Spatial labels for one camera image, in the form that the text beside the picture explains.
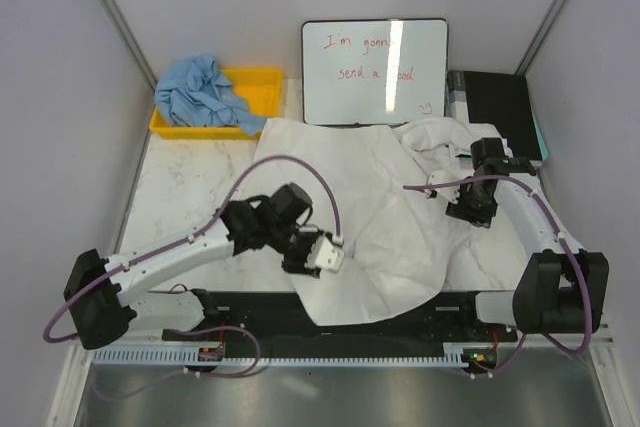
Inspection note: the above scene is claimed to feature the whiteboard with red writing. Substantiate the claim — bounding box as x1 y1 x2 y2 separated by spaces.
301 18 449 126

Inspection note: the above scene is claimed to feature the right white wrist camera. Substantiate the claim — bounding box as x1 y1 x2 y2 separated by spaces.
427 170 460 203

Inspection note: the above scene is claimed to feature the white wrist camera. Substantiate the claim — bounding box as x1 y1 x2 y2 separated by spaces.
306 233 345 273
427 170 460 203

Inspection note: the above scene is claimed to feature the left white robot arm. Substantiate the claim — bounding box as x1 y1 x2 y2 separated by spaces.
63 183 334 350

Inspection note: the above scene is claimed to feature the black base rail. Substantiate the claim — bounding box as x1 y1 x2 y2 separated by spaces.
191 289 517 343

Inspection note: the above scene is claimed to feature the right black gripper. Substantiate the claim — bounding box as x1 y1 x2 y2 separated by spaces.
445 177 498 230

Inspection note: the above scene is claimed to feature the blue long sleeve shirt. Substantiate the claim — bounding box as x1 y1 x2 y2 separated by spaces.
154 54 267 135

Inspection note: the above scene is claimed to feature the white slotted cable duct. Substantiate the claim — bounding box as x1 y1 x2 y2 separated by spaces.
92 345 483 368

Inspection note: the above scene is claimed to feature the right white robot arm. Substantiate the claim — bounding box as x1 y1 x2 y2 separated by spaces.
446 138 609 341

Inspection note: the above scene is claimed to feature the yellow plastic bin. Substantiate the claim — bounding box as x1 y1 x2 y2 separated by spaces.
149 67 283 140

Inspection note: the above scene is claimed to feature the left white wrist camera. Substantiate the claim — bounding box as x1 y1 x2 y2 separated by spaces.
306 233 345 273

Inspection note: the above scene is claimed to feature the white long sleeve shirt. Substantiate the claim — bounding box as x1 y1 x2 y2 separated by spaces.
244 117 525 326

